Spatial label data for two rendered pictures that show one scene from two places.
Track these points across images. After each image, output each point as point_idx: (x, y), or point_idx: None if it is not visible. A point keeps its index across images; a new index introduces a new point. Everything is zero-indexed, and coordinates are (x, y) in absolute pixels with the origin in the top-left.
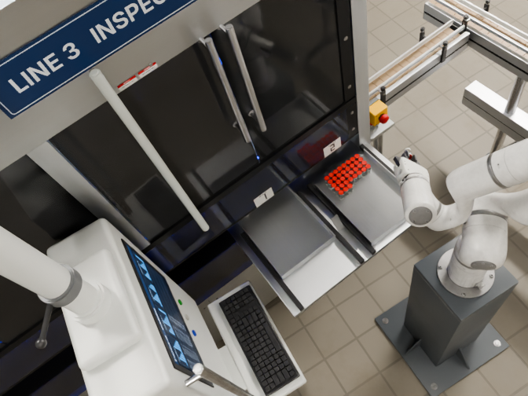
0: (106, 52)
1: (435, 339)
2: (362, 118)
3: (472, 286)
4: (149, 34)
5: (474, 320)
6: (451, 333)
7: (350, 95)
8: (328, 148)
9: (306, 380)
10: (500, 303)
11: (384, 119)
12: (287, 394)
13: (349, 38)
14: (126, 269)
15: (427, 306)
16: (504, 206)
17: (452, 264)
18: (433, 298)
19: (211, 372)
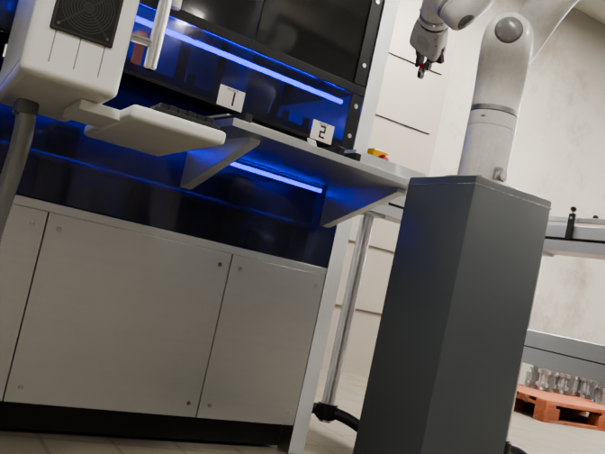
0: None
1: (419, 376)
2: (362, 133)
3: (490, 177)
4: None
5: (492, 270)
6: (456, 264)
7: (361, 80)
8: (318, 128)
9: (225, 136)
10: (528, 283)
11: (383, 156)
12: (189, 123)
13: (380, 6)
14: None
15: (416, 271)
16: (528, 0)
17: (465, 139)
18: (432, 210)
19: None
